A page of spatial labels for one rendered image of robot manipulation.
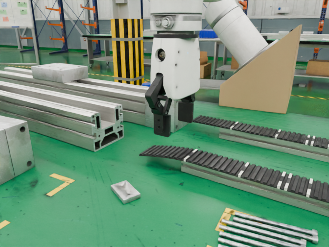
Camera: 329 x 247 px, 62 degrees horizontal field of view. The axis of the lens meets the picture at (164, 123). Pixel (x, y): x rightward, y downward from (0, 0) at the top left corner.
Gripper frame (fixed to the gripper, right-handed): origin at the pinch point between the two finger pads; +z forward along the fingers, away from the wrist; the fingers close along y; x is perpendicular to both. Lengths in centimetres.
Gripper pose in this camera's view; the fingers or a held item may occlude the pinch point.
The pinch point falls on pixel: (174, 121)
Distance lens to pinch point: 50.8
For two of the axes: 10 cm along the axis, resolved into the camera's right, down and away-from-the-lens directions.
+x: -8.4, -1.8, 5.0
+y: 5.4, -2.9, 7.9
